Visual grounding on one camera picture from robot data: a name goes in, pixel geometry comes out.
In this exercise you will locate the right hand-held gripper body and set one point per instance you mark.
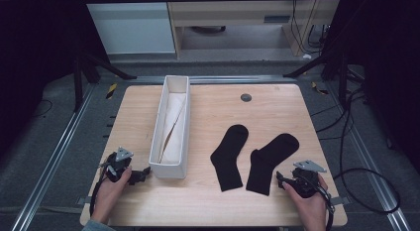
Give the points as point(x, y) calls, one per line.
point(305, 181)

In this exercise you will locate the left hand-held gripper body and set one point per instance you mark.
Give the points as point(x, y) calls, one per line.
point(118, 163)

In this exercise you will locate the black sock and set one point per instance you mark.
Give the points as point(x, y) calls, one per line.
point(229, 155)
point(269, 161)

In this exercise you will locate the long white storage box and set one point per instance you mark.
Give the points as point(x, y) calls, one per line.
point(178, 125)

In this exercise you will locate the person's right hand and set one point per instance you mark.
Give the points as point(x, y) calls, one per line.
point(310, 209)

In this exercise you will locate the person's left hand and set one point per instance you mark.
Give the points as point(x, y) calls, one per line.
point(109, 196)

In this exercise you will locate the grey tape piece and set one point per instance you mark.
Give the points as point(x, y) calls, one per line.
point(340, 201)
point(84, 200)

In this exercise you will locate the yellow black floor tape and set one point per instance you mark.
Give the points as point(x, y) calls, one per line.
point(111, 91)
point(319, 89)

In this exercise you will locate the round grey table grommet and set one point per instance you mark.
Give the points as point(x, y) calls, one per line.
point(246, 97)

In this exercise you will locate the black metal stand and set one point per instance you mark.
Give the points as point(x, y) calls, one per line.
point(343, 75)
point(78, 82)

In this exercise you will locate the white cabinet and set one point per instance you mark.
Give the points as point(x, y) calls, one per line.
point(132, 27)

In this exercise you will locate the dark object under desk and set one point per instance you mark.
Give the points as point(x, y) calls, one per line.
point(208, 29)

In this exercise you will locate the light wooden desk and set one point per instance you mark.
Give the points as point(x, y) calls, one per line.
point(231, 13)

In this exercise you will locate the metal floor rail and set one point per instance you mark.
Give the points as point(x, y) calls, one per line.
point(52, 158)
point(231, 79)
point(369, 158)

